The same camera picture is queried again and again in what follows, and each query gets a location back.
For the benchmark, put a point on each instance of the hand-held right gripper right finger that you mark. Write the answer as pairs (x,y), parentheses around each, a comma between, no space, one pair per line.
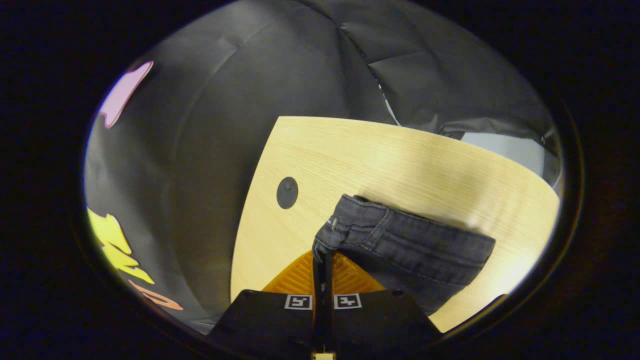
(380,320)

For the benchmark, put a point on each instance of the black round table grommet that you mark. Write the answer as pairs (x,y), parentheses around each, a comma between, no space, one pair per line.
(287,192)

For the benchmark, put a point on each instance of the black backdrop cloth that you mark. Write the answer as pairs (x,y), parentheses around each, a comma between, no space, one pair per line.
(225,100)

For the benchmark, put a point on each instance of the black jeans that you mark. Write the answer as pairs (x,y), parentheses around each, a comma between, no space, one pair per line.
(400,245)

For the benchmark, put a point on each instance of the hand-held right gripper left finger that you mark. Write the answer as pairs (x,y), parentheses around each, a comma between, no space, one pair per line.
(270,320)

